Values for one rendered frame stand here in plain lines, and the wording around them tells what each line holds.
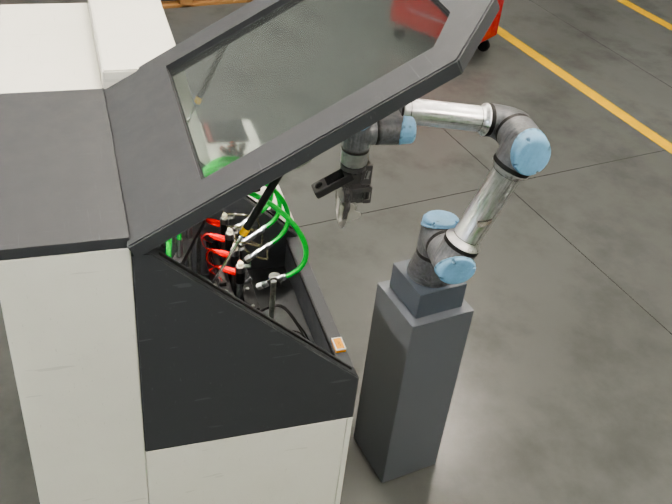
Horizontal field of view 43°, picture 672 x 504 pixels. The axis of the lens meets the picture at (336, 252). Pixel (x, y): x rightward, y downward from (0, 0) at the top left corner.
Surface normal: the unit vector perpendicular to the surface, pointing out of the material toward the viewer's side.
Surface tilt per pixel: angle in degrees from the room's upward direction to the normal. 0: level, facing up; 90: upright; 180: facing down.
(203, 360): 90
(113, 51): 0
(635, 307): 0
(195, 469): 90
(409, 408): 90
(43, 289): 90
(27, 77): 0
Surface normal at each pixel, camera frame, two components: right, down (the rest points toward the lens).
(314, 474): 0.29, 0.60
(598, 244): 0.09, -0.80
